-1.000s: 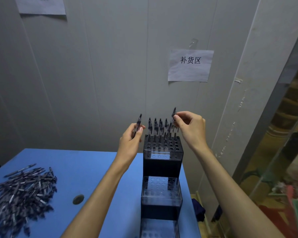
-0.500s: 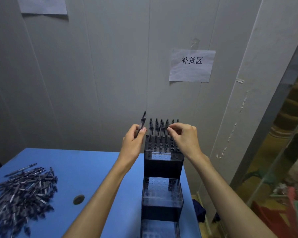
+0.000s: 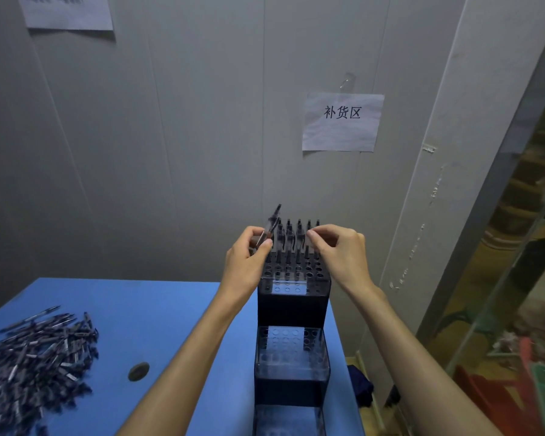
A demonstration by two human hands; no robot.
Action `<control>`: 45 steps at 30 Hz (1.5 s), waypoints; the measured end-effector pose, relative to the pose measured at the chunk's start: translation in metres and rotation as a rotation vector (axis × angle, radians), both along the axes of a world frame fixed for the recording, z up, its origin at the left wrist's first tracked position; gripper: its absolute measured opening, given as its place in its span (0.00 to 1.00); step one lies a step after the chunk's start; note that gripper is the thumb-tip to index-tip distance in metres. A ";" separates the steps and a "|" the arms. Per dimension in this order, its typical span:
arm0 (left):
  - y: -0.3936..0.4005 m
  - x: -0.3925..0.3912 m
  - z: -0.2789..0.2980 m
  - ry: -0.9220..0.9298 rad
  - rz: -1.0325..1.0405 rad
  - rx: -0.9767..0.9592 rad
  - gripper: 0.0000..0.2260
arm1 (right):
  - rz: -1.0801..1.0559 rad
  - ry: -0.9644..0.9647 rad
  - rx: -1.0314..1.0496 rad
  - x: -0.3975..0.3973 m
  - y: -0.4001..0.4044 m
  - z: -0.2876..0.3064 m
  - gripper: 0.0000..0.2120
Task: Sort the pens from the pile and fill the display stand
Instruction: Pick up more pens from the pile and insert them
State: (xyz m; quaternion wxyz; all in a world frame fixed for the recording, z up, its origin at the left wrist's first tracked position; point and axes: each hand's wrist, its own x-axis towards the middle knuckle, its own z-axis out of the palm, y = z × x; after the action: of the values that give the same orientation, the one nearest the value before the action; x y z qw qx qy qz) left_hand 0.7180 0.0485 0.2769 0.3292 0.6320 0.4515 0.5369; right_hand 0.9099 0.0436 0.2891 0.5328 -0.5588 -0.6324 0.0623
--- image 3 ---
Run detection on pile of grey pens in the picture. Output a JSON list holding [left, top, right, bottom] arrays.
[[0, 305, 100, 436]]

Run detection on dark blue cloth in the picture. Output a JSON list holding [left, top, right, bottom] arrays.
[[347, 365, 375, 409]]

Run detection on person's left hand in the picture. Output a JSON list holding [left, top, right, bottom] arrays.
[[217, 225, 274, 314]]

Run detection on person's right hand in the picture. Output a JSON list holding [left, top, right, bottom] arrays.
[[306, 223, 378, 296]]

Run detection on person's right forearm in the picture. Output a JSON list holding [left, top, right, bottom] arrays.
[[356, 285, 503, 436]]

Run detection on cluster of grey pens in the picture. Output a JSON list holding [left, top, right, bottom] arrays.
[[272, 218, 323, 276]]

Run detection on blue table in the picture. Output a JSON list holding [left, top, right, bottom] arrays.
[[0, 277, 365, 436]]

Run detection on red plastic stool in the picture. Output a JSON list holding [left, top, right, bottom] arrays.
[[454, 338, 541, 436]]

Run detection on white paper wall sign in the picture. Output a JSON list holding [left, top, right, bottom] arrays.
[[16, 0, 114, 31], [302, 91, 386, 153]]

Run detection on black tiered pen display stand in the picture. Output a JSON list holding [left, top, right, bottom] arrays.
[[253, 256, 332, 436]]

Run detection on grey retractable pen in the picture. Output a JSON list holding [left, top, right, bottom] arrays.
[[253, 203, 283, 251]]

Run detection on small round metal disc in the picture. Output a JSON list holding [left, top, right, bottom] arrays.
[[127, 362, 151, 383]]

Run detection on person's left forearm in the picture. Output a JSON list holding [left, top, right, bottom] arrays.
[[117, 290, 251, 436]]

